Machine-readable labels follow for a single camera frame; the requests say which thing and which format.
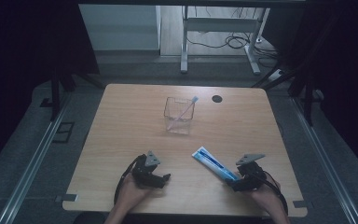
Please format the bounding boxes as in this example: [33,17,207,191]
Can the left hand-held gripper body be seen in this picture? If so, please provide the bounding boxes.
[131,150,166,189]

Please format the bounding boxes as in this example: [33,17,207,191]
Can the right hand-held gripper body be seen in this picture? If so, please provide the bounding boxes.
[234,152,268,192]

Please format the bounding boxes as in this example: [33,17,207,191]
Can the white and blue toothpaste tube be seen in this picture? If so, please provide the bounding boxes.
[191,146,241,183]

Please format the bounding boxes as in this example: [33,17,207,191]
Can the clear plastic cup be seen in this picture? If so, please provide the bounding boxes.
[163,96,197,135]

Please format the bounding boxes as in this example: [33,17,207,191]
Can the pink toothbrush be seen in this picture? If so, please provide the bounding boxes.
[166,95,200,131]

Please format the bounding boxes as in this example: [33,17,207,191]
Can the person's right hand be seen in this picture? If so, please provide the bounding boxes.
[250,181,283,217]

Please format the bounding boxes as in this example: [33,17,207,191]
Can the person's left hand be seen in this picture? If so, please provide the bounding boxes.
[114,173,154,217]

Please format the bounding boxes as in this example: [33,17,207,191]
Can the black metal stand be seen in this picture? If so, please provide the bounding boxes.
[251,12,343,127]
[40,66,105,122]

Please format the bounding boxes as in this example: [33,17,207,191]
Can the white power strip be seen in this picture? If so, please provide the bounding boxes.
[268,68,285,82]

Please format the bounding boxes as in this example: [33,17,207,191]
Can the white cabinet panel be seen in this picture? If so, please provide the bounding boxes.
[77,4,162,51]

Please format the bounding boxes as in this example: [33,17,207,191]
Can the metal floor rail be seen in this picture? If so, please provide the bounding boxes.
[0,92,73,224]
[290,96,358,224]

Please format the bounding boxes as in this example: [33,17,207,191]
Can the black floor cables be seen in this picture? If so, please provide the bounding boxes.
[186,7,281,68]

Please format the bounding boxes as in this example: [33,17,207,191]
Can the white metal desk frame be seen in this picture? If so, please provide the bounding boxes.
[180,5,271,76]

